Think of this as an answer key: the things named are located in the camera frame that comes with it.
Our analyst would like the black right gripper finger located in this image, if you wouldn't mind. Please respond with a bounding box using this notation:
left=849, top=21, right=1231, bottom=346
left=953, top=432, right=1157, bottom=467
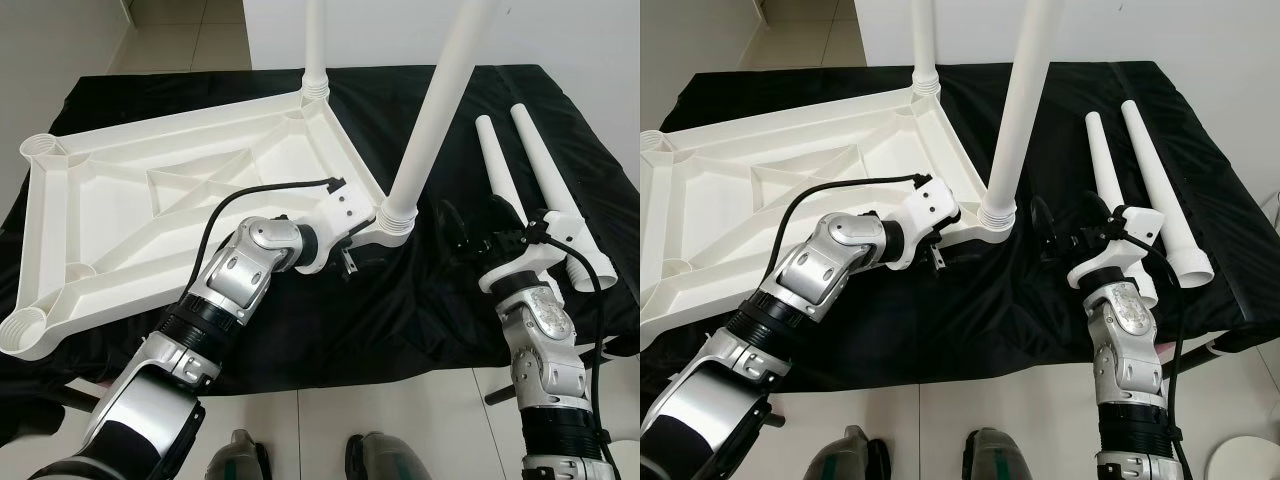
left=1030, top=196, right=1058, bottom=258
left=442, top=200, right=471, bottom=261
left=487, top=194, right=529, bottom=241
left=1077, top=190, right=1113, bottom=236

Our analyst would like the black table cloth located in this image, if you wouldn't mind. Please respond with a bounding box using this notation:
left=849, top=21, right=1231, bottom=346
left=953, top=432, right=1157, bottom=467
left=640, top=60, right=1280, bottom=391
left=0, top=63, right=641, bottom=396

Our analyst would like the white round stool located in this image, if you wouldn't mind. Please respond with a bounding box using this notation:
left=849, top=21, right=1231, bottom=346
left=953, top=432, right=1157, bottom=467
left=1205, top=440, right=1280, bottom=480

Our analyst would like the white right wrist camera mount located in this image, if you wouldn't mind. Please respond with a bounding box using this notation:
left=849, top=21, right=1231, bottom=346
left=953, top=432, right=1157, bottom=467
left=478, top=208, right=583, bottom=294
left=1065, top=205, right=1166, bottom=293

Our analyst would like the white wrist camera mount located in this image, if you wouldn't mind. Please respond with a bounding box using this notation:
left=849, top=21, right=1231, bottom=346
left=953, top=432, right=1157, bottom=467
left=298, top=178, right=379, bottom=278
left=1065, top=205, right=1166, bottom=293
left=885, top=178, right=963, bottom=273
left=478, top=208, right=583, bottom=294

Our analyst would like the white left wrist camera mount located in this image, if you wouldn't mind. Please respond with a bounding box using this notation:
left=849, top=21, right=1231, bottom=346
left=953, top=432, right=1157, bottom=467
left=885, top=178, right=963, bottom=273
left=298, top=178, right=379, bottom=278

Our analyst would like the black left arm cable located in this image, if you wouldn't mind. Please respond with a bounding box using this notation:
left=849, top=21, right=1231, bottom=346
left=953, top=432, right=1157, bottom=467
left=775, top=174, right=936, bottom=251
left=195, top=177, right=349, bottom=301

